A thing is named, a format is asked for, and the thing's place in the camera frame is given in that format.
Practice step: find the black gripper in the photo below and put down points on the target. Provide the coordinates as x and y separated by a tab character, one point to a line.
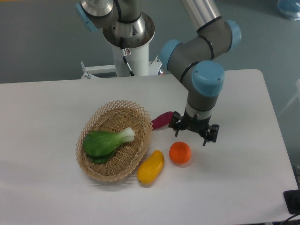
202	127

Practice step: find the orange fruit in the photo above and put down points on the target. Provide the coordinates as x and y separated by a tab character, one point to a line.
180	152

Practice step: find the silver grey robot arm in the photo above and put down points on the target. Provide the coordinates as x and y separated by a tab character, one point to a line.
129	31

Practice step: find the purple sweet potato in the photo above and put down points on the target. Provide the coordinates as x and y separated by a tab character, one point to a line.
162	120

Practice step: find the yellow mango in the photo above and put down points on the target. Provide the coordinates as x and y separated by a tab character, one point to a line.
151	168

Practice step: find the woven wicker basket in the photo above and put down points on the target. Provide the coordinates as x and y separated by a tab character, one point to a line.
116	116

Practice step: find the green bok choy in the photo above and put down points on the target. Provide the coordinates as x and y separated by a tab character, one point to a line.
100	146

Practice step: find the black device at table edge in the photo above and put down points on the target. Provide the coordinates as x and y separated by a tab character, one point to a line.
292	200

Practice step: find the blue object in background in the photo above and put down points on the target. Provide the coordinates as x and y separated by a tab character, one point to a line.
289	8

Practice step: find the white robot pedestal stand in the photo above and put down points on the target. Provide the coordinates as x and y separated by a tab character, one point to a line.
128	61

